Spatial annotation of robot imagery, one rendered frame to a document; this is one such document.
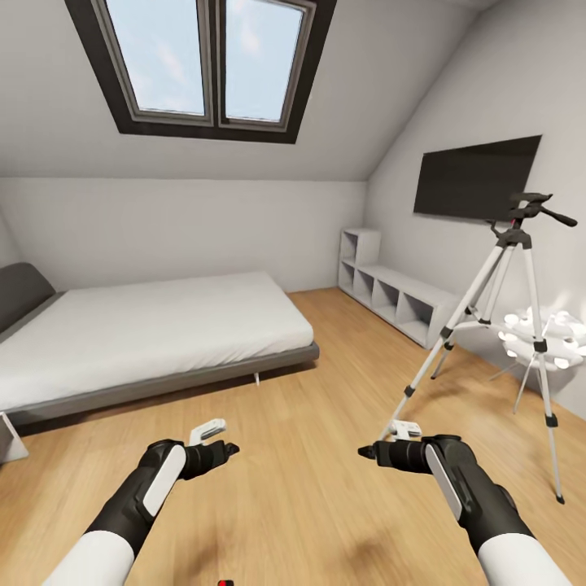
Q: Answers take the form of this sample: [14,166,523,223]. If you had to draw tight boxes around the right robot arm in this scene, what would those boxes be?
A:
[357,420,572,586]

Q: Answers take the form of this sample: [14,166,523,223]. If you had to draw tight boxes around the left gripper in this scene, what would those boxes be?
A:
[185,439,240,481]

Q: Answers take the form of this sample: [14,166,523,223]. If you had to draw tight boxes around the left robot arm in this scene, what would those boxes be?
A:
[42,418,240,586]

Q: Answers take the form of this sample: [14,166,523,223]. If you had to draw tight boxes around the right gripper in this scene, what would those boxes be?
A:
[357,439,419,473]

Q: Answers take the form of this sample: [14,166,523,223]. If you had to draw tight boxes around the camera tripod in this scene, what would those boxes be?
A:
[378,193,578,504]

